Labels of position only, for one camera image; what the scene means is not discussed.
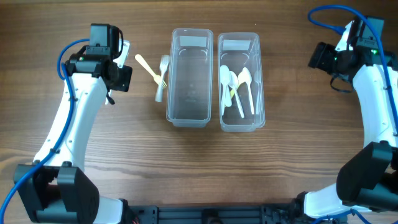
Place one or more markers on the yellow plastic spoon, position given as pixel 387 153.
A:
pixel 233 91

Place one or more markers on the yellow plastic fork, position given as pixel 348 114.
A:
pixel 159 79

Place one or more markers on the right clear plastic container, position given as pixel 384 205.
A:
pixel 237 50

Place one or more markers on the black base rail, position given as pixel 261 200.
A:
pixel 260 214

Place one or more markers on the white spoon top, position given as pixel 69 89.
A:
pixel 238 102

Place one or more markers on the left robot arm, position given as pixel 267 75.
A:
pixel 54 187

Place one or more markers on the clear plastic container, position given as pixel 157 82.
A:
pixel 190 78
pixel 237 50

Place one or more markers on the white spoon short thick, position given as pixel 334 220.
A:
pixel 225 78

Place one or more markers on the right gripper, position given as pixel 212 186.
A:
pixel 319 56

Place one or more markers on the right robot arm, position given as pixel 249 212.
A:
pixel 367 182

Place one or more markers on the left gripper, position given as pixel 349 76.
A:
pixel 123 78

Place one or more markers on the left clear plastic container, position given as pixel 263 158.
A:
pixel 190 78

